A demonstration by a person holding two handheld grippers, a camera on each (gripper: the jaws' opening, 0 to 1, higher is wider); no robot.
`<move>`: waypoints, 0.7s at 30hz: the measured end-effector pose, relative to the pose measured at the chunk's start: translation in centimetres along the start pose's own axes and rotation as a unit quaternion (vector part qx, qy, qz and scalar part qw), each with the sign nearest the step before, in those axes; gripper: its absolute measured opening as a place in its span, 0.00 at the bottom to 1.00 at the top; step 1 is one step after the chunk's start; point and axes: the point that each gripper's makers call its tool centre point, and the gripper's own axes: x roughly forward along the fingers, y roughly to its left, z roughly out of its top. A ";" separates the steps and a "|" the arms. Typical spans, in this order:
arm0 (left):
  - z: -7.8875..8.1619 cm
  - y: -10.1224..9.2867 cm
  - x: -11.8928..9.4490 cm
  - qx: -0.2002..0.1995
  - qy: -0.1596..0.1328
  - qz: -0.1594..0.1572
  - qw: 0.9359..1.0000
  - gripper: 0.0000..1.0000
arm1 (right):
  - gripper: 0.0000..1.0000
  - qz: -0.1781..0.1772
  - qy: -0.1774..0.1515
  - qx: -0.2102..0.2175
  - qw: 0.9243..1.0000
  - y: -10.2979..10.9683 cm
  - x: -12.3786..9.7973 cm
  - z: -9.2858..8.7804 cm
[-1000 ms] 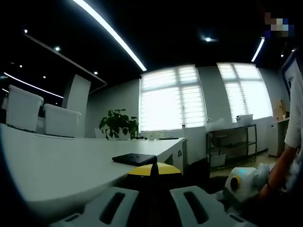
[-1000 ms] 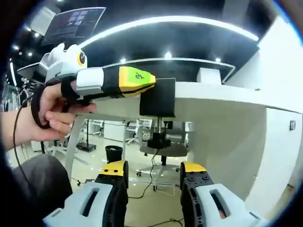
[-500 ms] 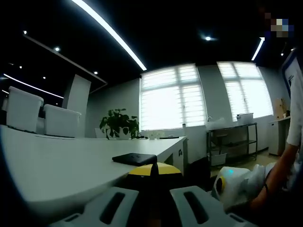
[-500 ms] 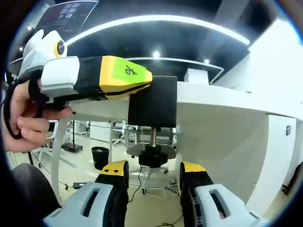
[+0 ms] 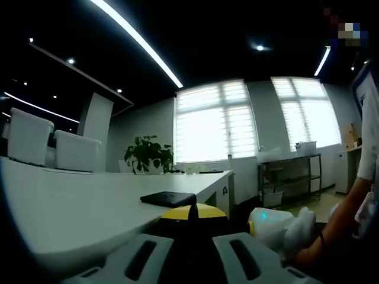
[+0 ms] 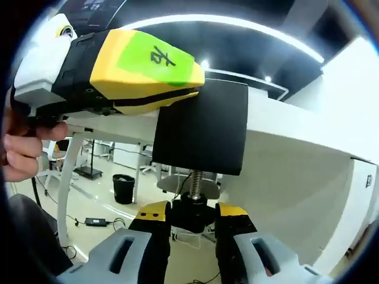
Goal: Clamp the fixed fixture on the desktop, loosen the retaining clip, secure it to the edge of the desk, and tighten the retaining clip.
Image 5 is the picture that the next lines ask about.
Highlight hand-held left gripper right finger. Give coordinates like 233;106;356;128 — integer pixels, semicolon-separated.
195;202;322;284

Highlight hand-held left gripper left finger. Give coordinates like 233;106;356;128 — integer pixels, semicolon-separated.
60;205;193;284

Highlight black fixed fixture clamp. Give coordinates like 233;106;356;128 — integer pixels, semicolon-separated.
139;191;198;211

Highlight white plastic bin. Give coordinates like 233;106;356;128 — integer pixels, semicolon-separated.
295;141;317;154
262;191;284;207

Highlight metal shelf rack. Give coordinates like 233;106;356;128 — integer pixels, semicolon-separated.
256;153;323;208

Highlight white cabinet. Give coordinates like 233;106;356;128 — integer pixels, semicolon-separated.
335;146;362;195

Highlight potted green plant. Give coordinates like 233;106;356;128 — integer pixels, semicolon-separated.
124;135;175;175

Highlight white storage box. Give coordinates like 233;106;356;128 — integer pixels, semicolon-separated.
7;107;55;166
53;130;102;173

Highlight window with blinds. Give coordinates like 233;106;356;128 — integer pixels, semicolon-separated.
271;76;342;152
174;79;258;164

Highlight cardboard box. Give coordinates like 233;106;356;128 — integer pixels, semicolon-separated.
342;122;359;150

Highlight white pillar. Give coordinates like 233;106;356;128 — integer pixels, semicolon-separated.
77;92;115;173

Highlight person's white shirt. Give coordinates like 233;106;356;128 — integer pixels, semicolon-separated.
349;63;379;181

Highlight short ceiling light strip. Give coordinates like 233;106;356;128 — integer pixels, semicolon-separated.
313;46;332;77

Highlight long curved ceiling light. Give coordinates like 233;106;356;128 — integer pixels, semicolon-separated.
88;0;184;89

